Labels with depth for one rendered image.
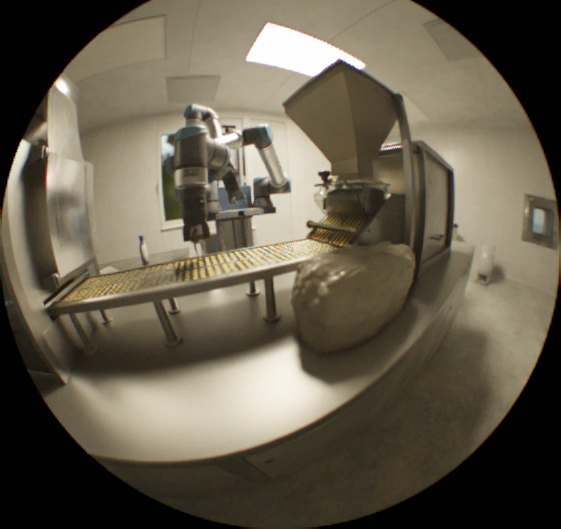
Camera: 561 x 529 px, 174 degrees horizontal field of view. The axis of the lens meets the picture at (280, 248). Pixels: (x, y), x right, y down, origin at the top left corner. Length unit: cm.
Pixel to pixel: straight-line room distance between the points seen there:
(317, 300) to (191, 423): 30
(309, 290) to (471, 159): 405
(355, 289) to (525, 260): 404
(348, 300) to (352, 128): 49
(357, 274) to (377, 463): 103
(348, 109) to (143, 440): 86
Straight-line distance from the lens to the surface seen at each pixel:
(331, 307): 32
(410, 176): 69
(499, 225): 408
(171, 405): 38
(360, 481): 114
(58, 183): 58
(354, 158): 65
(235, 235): 175
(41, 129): 77
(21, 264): 53
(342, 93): 61
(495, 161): 417
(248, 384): 36
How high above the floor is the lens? 110
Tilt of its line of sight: 15 degrees down
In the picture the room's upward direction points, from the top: 3 degrees counter-clockwise
